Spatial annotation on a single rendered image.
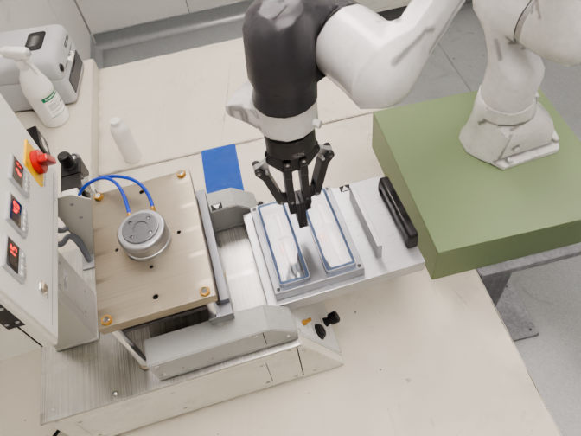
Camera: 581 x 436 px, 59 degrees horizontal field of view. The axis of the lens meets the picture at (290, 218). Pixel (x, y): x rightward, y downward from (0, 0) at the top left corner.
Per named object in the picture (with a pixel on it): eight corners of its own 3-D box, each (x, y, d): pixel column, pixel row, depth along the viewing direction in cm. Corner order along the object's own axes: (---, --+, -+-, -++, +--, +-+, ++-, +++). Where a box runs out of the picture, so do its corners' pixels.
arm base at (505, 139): (535, 103, 128) (555, 56, 117) (570, 159, 118) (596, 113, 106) (448, 117, 128) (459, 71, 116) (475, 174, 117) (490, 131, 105)
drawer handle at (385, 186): (407, 249, 95) (409, 237, 92) (377, 189, 104) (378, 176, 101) (418, 246, 95) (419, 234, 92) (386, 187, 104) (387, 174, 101)
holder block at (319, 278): (277, 301, 91) (275, 294, 89) (252, 215, 103) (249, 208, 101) (364, 274, 93) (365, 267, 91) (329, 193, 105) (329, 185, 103)
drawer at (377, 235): (271, 317, 94) (265, 298, 87) (245, 225, 107) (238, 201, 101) (423, 272, 96) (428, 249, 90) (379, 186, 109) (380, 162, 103)
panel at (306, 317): (341, 355, 107) (297, 333, 92) (301, 241, 124) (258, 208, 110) (349, 351, 106) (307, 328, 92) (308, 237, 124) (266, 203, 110)
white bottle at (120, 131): (144, 159, 147) (126, 122, 135) (127, 166, 146) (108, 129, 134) (138, 149, 150) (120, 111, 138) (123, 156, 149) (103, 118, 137)
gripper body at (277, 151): (264, 149, 71) (273, 191, 78) (324, 134, 71) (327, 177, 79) (253, 113, 75) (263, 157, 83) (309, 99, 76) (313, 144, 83)
